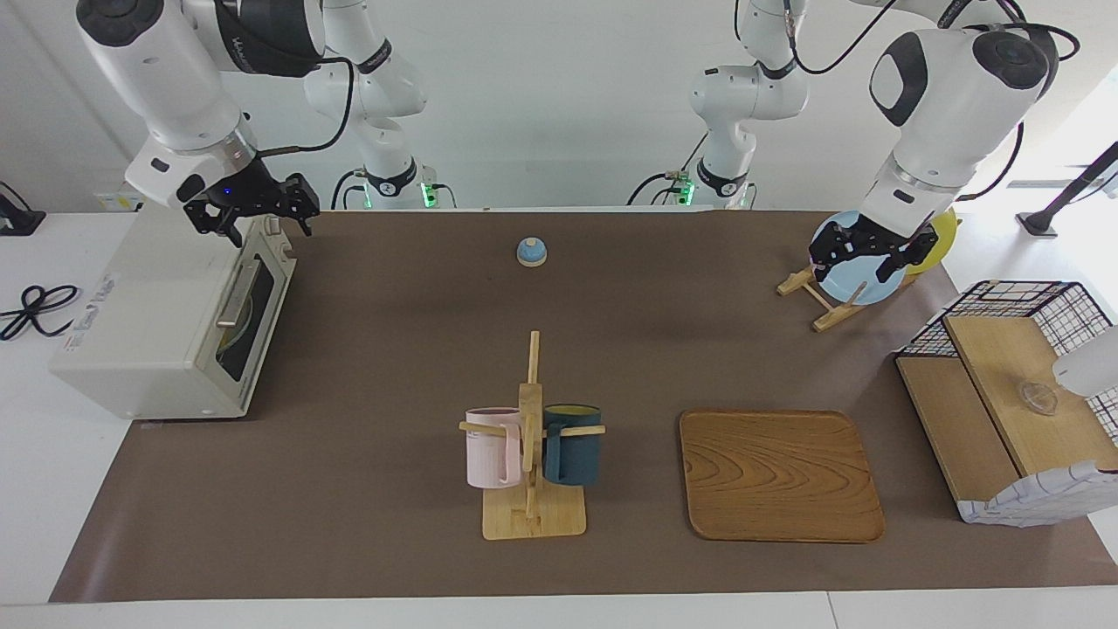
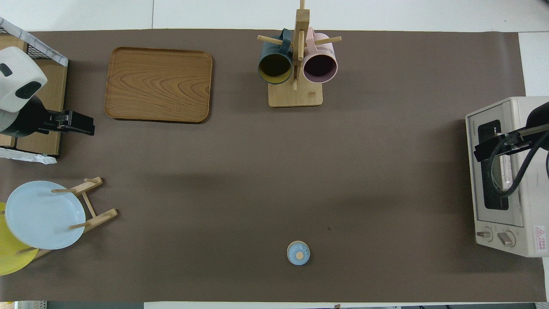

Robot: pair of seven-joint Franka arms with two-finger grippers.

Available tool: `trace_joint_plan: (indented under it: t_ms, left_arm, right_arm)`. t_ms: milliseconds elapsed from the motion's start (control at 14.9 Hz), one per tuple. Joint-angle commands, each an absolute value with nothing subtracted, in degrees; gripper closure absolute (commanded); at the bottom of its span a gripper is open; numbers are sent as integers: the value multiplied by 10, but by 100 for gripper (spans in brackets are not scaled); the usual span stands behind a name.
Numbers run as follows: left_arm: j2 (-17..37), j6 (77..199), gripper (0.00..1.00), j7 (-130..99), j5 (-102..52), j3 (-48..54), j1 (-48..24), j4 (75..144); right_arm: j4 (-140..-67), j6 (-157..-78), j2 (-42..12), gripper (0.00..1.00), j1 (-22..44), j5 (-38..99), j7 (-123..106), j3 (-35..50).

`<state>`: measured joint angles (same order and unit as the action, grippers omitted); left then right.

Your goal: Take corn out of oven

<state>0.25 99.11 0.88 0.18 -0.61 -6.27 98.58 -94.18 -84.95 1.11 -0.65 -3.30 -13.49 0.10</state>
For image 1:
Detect yellow plate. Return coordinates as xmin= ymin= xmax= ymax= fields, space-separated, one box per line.
xmin=904 ymin=208 xmax=960 ymax=276

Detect black left base cable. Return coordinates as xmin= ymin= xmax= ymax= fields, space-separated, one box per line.
xmin=627 ymin=131 xmax=710 ymax=207

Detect black right base cable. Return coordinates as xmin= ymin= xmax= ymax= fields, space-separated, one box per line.
xmin=330 ymin=169 xmax=368 ymax=211

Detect coiled black cable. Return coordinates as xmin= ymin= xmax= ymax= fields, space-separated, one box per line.
xmin=0 ymin=284 xmax=81 ymax=342

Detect glass oven door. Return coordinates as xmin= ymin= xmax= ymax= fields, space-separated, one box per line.
xmin=203 ymin=218 xmax=298 ymax=418

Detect wooden mug rack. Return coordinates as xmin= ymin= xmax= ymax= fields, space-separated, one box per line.
xmin=459 ymin=330 xmax=606 ymax=541

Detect white checkered cloth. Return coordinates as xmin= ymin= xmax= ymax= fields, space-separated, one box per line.
xmin=956 ymin=460 xmax=1118 ymax=528

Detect pink mug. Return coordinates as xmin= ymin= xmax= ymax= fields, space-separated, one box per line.
xmin=464 ymin=407 xmax=525 ymax=490

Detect white rounded object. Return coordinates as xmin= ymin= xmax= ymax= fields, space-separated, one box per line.
xmin=1051 ymin=325 xmax=1118 ymax=399

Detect cream toaster oven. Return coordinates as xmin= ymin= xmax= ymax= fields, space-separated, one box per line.
xmin=48 ymin=205 xmax=298 ymax=422

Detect light blue plate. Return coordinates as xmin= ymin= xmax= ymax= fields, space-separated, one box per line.
xmin=811 ymin=210 xmax=909 ymax=307

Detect black wire wooden shelf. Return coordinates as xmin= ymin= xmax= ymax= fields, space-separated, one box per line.
xmin=895 ymin=280 xmax=1118 ymax=525

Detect brown wooden tray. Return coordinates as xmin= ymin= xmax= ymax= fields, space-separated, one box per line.
xmin=679 ymin=409 xmax=886 ymax=544

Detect brown table mat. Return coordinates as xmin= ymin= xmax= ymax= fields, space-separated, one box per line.
xmin=48 ymin=210 xmax=1118 ymax=604

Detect dark blue mug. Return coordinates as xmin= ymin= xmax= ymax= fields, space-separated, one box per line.
xmin=542 ymin=403 xmax=604 ymax=487

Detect small clear glass cup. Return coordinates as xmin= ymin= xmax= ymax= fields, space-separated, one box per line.
xmin=1018 ymin=380 xmax=1059 ymax=416

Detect black clamp stand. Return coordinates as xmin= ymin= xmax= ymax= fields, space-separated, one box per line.
xmin=0 ymin=181 xmax=46 ymax=237

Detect black angled stand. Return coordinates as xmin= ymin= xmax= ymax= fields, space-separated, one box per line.
xmin=1016 ymin=140 xmax=1118 ymax=238

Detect black base cable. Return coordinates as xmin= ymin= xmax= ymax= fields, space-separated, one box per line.
xmin=330 ymin=169 xmax=368 ymax=211
xmin=627 ymin=131 xmax=710 ymax=207

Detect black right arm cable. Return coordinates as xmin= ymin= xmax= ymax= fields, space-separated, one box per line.
xmin=253 ymin=57 xmax=359 ymax=160

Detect wooden plate rack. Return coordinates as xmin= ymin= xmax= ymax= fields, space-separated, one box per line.
xmin=776 ymin=262 xmax=918 ymax=333

